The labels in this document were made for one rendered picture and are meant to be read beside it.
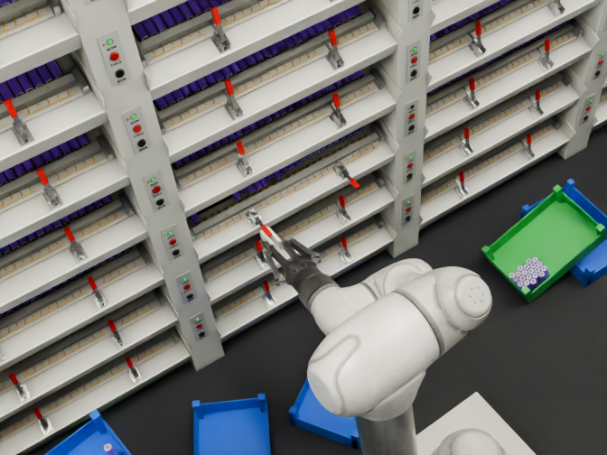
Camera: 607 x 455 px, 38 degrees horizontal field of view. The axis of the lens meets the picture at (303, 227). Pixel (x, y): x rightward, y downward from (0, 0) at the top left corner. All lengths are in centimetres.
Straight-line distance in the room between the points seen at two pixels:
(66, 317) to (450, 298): 109
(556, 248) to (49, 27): 168
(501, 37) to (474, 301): 116
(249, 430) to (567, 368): 91
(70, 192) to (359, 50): 73
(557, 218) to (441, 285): 142
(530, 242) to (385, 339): 146
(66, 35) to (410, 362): 82
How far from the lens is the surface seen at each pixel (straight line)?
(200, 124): 196
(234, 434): 250
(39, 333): 220
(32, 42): 165
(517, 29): 246
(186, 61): 182
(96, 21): 165
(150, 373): 252
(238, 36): 186
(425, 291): 142
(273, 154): 214
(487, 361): 260
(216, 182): 210
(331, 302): 197
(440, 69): 233
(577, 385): 260
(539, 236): 278
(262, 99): 199
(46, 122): 178
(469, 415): 225
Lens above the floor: 226
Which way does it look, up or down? 52 degrees down
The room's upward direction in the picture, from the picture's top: 7 degrees counter-clockwise
